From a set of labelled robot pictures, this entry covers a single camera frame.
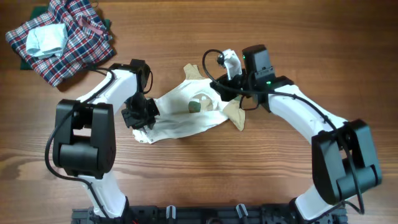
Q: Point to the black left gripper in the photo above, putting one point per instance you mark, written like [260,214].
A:
[138,123]

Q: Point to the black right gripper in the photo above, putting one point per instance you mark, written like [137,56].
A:
[224,86]

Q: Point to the white baby shirt tan sleeves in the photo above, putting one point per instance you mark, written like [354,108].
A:
[190,108]

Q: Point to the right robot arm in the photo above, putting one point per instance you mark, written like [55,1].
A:
[344,158]

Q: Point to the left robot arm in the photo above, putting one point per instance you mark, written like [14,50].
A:
[82,146]

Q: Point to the light blue folded garment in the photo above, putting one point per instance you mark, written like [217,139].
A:
[47,41]

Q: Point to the dark green folded cloth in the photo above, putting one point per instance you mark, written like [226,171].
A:
[37,11]

